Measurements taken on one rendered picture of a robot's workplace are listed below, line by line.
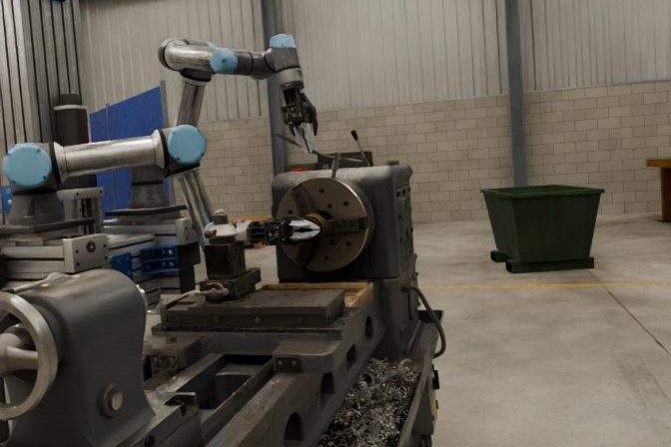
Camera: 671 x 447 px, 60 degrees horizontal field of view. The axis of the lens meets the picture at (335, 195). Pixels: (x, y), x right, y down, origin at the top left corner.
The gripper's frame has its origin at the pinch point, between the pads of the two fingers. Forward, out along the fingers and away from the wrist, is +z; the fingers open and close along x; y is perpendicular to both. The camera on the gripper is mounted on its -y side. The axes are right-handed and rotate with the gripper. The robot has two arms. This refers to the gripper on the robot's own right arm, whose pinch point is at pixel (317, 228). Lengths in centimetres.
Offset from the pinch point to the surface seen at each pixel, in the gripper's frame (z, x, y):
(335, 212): 1.9, 3.7, -15.1
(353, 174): 4.3, 15.3, -32.4
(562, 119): 165, 75, -1017
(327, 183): -0.4, 13.3, -15.0
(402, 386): 22, -50, -6
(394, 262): 16.9, -16.5, -31.9
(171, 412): 8, -15, 94
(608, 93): 247, 116, -1021
